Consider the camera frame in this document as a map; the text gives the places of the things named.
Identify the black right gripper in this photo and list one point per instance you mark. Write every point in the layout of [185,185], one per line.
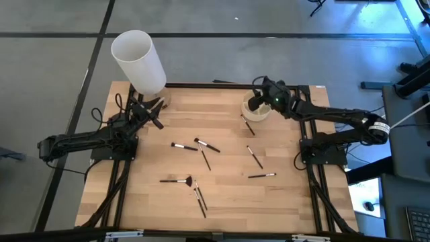
[277,95]

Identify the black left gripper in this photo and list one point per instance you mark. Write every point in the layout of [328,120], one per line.
[141,112]

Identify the thick black makeup brush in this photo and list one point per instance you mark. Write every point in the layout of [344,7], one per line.
[207,145]
[184,146]

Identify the small dark pen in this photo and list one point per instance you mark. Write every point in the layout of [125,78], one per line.
[204,156]

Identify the black fan makeup brush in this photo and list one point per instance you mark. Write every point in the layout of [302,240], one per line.
[176,181]

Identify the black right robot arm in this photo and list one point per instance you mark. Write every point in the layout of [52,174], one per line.
[336,114]

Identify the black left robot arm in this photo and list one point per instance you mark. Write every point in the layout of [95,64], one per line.
[77,139]

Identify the white round organizer cup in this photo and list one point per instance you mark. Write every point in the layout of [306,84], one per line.
[260,116]

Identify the white table lamp wooden base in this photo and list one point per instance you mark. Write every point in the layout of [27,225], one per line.
[137,60]

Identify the black chair base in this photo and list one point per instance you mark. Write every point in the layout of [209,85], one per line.
[317,6]

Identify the black desk beam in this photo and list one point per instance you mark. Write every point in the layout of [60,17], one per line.
[369,169]

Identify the white mouse pad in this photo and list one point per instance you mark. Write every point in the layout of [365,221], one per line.
[364,191]

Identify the black floor object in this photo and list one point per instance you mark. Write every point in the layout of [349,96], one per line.
[10,154]

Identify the black computer mouse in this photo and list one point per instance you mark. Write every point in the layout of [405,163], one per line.
[369,206]

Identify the grey desk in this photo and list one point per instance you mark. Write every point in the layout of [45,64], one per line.
[406,151]

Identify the black stand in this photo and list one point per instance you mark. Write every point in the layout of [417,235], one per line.
[413,79]

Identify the black keyboard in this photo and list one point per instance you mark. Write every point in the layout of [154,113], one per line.
[420,225]

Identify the black aluminium table frame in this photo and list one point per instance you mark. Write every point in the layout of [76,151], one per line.
[208,85]

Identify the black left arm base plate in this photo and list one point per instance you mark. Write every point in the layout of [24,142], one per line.
[100,155]

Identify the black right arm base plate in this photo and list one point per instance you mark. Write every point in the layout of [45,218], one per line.
[336,158]

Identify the black rail with silver brackets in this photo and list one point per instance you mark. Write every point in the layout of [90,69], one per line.
[50,235]

